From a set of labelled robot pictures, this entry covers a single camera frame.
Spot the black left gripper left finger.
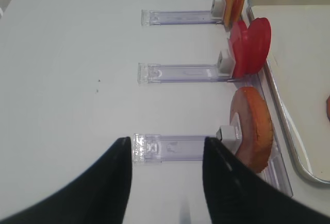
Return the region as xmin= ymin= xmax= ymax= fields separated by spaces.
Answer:
xmin=1 ymin=137 xmax=133 ymax=223

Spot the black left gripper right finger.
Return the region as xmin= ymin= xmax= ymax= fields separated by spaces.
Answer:
xmin=203 ymin=137 xmax=329 ymax=223

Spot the clear pusher track near bread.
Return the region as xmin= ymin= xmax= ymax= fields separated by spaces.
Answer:
xmin=132 ymin=125 xmax=242 ymax=163

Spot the clear pusher track near tomato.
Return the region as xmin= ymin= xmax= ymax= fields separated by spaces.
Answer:
xmin=137 ymin=50 xmax=236 ymax=84

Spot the bread slice on tray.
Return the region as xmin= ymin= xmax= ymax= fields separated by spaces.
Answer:
xmin=325 ymin=97 xmax=330 ymax=121

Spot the clear pusher track near cheese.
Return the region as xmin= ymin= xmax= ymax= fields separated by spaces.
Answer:
xmin=141 ymin=0 xmax=226 ymax=26

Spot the metal serving tray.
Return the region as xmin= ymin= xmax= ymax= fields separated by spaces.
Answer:
xmin=247 ymin=0 xmax=329 ymax=185

